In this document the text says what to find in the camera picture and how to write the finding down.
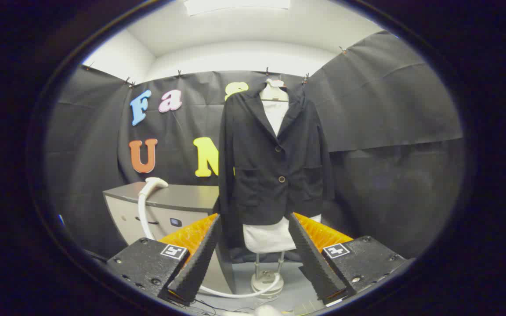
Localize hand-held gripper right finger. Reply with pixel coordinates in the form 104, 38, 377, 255
287, 212, 407, 305

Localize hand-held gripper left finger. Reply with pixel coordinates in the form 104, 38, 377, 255
106, 214, 223, 305

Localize black blazer jacket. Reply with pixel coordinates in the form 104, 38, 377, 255
218, 83, 335, 249

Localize white mannequin torso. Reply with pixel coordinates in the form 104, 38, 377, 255
242, 78, 322, 254

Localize white mannequin stand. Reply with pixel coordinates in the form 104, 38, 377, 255
251, 251, 286, 300

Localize grey cabinet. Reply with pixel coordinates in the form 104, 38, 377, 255
103, 182, 237, 294

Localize black backdrop cloth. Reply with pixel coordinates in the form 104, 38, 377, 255
44, 31, 464, 264

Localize ceiling light panel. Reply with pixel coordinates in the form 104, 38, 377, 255
184, 0, 292, 16

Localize black cable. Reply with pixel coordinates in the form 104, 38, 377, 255
82, 249, 109, 264

